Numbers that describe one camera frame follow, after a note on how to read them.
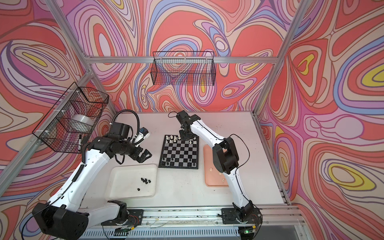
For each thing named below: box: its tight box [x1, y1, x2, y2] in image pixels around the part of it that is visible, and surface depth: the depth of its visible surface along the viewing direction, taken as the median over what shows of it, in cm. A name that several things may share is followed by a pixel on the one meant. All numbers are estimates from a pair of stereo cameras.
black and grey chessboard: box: [158, 135, 199, 170], surface depth 96 cm
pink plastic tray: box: [203, 145, 229, 187], surface depth 89 cm
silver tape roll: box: [68, 114, 95, 130], surface depth 73 cm
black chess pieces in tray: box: [137, 177, 152, 191], surface depth 86 cm
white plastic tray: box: [104, 164, 158, 201], surface depth 86 cm
